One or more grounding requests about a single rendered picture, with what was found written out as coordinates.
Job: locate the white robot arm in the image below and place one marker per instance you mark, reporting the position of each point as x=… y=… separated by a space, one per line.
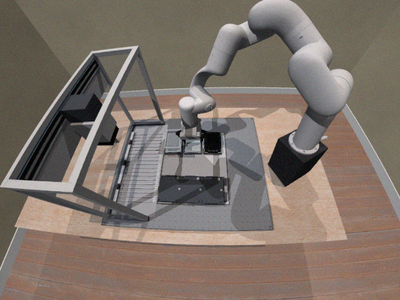
x=325 y=92

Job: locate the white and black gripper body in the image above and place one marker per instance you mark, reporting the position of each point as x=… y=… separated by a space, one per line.
x=198 y=128

